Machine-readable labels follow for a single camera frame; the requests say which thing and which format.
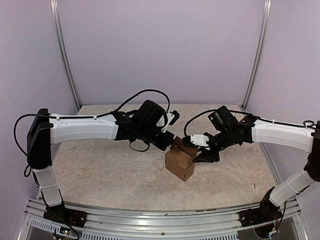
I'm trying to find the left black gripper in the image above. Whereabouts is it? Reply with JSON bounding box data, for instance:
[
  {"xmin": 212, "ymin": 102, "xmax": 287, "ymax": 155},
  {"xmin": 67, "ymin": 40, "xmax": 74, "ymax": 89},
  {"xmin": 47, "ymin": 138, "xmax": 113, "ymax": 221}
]
[{"xmin": 138, "ymin": 124, "xmax": 175, "ymax": 152}]

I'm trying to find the brown cardboard box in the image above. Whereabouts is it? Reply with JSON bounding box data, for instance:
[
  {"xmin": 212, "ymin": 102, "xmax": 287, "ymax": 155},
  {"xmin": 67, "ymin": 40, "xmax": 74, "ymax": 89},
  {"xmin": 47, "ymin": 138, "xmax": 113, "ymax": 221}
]
[{"xmin": 164, "ymin": 136, "xmax": 198, "ymax": 182}]

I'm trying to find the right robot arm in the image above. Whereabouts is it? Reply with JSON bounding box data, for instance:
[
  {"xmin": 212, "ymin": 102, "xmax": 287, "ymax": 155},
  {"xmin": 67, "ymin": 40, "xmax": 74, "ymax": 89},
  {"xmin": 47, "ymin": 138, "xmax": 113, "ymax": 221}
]
[{"xmin": 191, "ymin": 106, "xmax": 320, "ymax": 222}]

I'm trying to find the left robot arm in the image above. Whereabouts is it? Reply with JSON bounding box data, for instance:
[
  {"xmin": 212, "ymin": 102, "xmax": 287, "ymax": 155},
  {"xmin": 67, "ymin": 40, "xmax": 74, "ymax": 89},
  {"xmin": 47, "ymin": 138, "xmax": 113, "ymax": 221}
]
[{"xmin": 27, "ymin": 100, "xmax": 180, "ymax": 223}]

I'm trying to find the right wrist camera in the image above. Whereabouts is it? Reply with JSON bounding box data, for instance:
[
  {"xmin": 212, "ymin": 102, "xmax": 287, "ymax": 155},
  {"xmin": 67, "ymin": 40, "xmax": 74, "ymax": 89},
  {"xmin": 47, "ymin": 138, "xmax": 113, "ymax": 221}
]
[{"xmin": 182, "ymin": 134, "xmax": 210, "ymax": 150}]

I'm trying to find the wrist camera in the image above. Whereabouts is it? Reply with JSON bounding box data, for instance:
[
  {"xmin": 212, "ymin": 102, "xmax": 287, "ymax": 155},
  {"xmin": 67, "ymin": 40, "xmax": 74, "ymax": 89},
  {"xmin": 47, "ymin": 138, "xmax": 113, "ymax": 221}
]
[
  {"xmin": 182, "ymin": 134, "xmax": 210, "ymax": 150},
  {"xmin": 156, "ymin": 110, "xmax": 180, "ymax": 133}
]

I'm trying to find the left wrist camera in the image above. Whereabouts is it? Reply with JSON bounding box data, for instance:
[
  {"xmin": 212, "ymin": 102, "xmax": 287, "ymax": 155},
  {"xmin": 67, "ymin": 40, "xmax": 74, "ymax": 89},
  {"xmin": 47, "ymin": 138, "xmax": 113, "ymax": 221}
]
[{"xmin": 156, "ymin": 110, "xmax": 180, "ymax": 133}]

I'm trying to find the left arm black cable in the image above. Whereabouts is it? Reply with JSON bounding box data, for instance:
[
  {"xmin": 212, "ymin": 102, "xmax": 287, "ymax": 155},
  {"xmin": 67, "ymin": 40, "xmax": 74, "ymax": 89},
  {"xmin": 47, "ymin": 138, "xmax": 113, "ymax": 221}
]
[{"xmin": 13, "ymin": 88, "xmax": 171, "ymax": 156}]

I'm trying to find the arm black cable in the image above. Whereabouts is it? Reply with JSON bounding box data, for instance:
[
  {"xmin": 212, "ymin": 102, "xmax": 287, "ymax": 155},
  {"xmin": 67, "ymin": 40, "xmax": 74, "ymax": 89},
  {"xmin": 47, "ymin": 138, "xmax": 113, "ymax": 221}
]
[
  {"xmin": 183, "ymin": 109, "xmax": 316, "ymax": 138},
  {"xmin": 13, "ymin": 88, "xmax": 171, "ymax": 156}
]

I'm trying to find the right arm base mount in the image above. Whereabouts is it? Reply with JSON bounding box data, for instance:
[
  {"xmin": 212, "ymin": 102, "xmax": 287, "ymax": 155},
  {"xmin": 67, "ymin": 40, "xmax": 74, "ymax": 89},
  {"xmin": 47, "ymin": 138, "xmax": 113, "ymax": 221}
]
[{"xmin": 238, "ymin": 207, "xmax": 282, "ymax": 227}]

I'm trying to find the front aluminium rail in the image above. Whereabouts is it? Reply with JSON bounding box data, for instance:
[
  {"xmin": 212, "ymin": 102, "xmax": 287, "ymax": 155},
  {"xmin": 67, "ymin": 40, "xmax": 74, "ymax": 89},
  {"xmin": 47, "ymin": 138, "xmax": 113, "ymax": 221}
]
[{"xmin": 23, "ymin": 197, "xmax": 307, "ymax": 240}]

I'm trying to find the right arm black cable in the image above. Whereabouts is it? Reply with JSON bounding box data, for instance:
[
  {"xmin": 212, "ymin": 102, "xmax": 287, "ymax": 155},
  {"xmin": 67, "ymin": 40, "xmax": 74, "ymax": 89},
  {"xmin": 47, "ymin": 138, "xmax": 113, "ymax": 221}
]
[{"xmin": 183, "ymin": 109, "xmax": 316, "ymax": 138}]

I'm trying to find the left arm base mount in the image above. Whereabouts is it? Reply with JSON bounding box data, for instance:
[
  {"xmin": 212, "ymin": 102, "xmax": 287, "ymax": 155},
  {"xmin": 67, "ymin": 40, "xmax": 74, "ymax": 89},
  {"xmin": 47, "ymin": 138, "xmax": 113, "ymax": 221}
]
[{"xmin": 43, "ymin": 208, "xmax": 88, "ymax": 228}]

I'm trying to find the right aluminium frame post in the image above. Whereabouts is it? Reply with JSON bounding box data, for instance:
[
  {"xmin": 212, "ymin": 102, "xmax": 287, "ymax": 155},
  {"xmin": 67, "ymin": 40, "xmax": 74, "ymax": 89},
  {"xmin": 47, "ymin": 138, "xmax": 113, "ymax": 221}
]
[{"xmin": 241, "ymin": 0, "xmax": 272, "ymax": 110}]

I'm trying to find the aluminium frame post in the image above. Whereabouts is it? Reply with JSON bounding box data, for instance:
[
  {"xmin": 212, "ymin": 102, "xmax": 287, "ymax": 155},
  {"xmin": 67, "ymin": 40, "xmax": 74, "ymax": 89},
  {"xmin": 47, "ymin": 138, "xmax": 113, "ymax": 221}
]
[
  {"xmin": 241, "ymin": 0, "xmax": 272, "ymax": 110},
  {"xmin": 49, "ymin": 0, "xmax": 82, "ymax": 111}
]

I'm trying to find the left aluminium frame post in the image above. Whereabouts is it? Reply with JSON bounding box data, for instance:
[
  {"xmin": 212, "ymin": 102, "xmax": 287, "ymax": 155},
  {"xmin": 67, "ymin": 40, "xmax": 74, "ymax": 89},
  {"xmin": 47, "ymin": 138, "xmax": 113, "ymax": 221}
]
[{"xmin": 49, "ymin": 0, "xmax": 82, "ymax": 111}]

